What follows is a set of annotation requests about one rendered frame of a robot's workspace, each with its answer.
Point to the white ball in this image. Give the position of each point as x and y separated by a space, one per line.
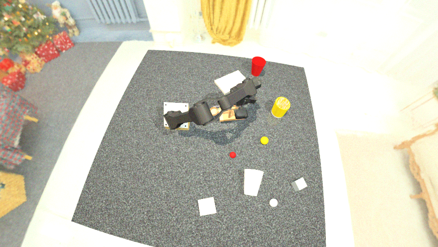
273 202

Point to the red plastic cup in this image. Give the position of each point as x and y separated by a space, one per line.
257 65

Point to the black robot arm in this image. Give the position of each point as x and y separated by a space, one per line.
200 113

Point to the yellow cup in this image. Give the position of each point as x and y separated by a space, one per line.
280 107

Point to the yellow ball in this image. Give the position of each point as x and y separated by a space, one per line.
264 140

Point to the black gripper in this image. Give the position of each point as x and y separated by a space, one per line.
241 112

